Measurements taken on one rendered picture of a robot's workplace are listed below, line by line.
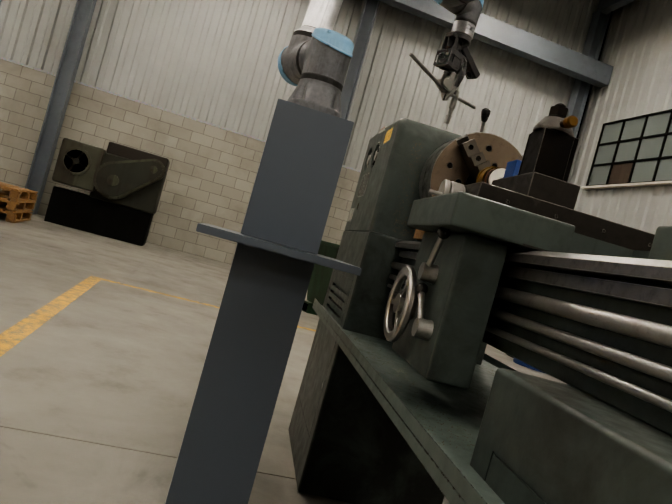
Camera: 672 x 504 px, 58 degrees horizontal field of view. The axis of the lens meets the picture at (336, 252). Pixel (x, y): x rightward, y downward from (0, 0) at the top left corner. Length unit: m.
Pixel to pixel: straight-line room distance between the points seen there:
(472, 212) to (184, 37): 11.16
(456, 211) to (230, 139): 10.70
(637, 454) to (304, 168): 1.12
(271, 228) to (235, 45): 10.60
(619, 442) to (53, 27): 11.94
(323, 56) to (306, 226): 0.44
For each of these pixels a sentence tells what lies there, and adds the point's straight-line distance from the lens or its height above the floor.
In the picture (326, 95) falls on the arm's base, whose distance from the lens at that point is 1.60.
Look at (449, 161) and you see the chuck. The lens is 1.84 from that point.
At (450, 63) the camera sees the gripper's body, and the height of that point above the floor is 1.46.
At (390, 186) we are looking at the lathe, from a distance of 1.95.
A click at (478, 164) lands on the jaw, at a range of 1.81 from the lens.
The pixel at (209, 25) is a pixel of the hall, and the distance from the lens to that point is 12.09.
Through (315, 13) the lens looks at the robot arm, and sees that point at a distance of 1.82.
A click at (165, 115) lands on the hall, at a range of 11.69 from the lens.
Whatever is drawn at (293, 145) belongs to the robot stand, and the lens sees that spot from 1.53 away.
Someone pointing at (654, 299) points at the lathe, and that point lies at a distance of 0.77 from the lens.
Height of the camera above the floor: 0.77
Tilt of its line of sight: level
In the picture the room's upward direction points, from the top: 16 degrees clockwise
